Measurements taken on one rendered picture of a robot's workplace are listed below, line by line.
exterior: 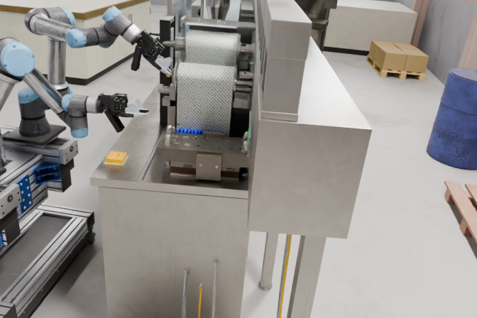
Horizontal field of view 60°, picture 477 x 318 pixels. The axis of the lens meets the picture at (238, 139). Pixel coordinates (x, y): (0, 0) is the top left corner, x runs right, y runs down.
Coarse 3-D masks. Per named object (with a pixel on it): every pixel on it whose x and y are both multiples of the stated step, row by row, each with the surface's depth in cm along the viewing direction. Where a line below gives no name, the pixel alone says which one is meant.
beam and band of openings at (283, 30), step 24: (264, 0) 129; (288, 0) 117; (264, 24) 114; (288, 24) 83; (264, 48) 116; (288, 48) 85; (264, 72) 103; (288, 72) 87; (264, 96) 90; (288, 96) 90
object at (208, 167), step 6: (198, 156) 165; (204, 156) 165; (210, 156) 165; (216, 156) 165; (198, 162) 166; (204, 162) 166; (210, 162) 166; (216, 162) 166; (198, 168) 167; (204, 168) 167; (210, 168) 167; (216, 168) 167; (198, 174) 168; (204, 174) 168; (210, 174) 168; (216, 174) 168
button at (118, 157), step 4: (112, 152) 182; (116, 152) 182; (120, 152) 182; (108, 156) 178; (112, 156) 178; (116, 156) 178; (120, 156) 179; (124, 156) 180; (108, 160) 177; (112, 160) 177; (116, 160) 176; (120, 160) 176
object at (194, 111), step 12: (180, 96) 177; (192, 96) 177; (204, 96) 177; (216, 96) 177; (228, 96) 177; (180, 108) 180; (192, 108) 180; (204, 108) 179; (216, 108) 179; (228, 108) 179; (180, 120) 182; (192, 120) 182; (204, 120) 182; (216, 120) 181; (228, 120) 181; (228, 132) 184
